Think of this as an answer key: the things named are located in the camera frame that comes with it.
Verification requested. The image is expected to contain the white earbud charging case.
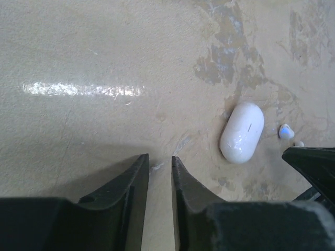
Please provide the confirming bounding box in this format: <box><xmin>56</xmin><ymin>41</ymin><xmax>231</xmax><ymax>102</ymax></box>
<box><xmin>219</xmin><ymin>102</ymin><xmax>264</xmax><ymax>164</ymax></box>

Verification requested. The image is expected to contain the white earbud near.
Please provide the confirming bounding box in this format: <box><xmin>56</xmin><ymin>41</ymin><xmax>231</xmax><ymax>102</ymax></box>
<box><xmin>278</xmin><ymin>124</ymin><xmax>295</xmax><ymax>140</ymax></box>

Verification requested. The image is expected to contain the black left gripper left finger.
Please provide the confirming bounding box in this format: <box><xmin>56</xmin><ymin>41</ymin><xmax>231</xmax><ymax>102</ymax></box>
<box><xmin>1</xmin><ymin>154</ymin><xmax>149</xmax><ymax>250</ymax></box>

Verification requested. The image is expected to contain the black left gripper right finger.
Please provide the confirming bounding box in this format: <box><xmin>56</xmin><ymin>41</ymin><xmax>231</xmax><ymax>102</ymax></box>
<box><xmin>171</xmin><ymin>156</ymin><xmax>334</xmax><ymax>250</ymax></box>

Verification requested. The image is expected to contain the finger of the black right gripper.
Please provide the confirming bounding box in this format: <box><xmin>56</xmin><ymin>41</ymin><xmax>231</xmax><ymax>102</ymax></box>
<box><xmin>282</xmin><ymin>147</ymin><xmax>334</xmax><ymax>204</ymax></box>

